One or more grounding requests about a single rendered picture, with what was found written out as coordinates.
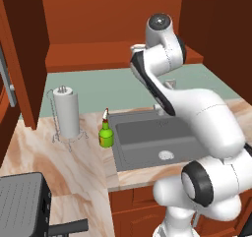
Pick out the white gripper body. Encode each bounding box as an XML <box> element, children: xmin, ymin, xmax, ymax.
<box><xmin>129</xmin><ymin>43</ymin><xmax>148</xmax><ymax>56</ymax></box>

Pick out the red-brown cabinet door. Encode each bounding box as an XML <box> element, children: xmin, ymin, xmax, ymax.
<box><xmin>0</xmin><ymin>0</ymin><xmax>51</xmax><ymax>165</ymax></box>
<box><xmin>178</xmin><ymin>0</ymin><xmax>252</xmax><ymax>105</ymax></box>

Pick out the grey sink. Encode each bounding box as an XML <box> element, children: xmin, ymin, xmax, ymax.
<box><xmin>107</xmin><ymin>108</ymin><xmax>215</xmax><ymax>173</ymax></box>

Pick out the red-brown base cabinet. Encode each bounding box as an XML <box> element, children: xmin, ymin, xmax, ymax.
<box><xmin>107</xmin><ymin>178</ymin><xmax>252</xmax><ymax>237</ymax></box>

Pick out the pale grey tap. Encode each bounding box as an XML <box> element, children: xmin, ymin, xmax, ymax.
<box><xmin>153</xmin><ymin>78</ymin><xmax>178</xmax><ymax>117</ymax></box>

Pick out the green bottle with red top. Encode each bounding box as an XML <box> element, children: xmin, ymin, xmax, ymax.
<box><xmin>98</xmin><ymin>107</ymin><xmax>115</xmax><ymax>149</ymax></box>

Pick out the white paper towel roll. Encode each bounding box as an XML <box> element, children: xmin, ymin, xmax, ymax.
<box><xmin>52</xmin><ymin>87</ymin><xmax>81</xmax><ymax>140</ymax></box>

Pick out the dark grey ribbed appliance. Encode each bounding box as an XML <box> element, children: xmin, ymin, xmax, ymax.
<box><xmin>0</xmin><ymin>171</ymin><xmax>52</xmax><ymax>237</ymax></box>

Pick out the red-brown open wall cabinet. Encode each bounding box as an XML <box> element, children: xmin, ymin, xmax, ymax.
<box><xmin>31</xmin><ymin>0</ymin><xmax>220</xmax><ymax>74</ymax></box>

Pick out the wire paper towel holder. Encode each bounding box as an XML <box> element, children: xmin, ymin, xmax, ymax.
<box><xmin>45</xmin><ymin>85</ymin><xmax>91</xmax><ymax>152</ymax></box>

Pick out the grey cabinet door handle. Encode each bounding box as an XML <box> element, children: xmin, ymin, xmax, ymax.
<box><xmin>0</xmin><ymin>43</ymin><xmax>18</xmax><ymax>108</ymax></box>

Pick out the grey base cabinet handle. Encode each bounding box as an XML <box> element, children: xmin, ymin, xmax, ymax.
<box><xmin>192</xmin><ymin>211</ymin><xmax>201</xmax><ymax>229</ymax></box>

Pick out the dark grey bar handle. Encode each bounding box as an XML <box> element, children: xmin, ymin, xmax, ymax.
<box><xmin>48</xmin><ymin>218</ymin><xmax>90</xmax><ymax>237</ymax></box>

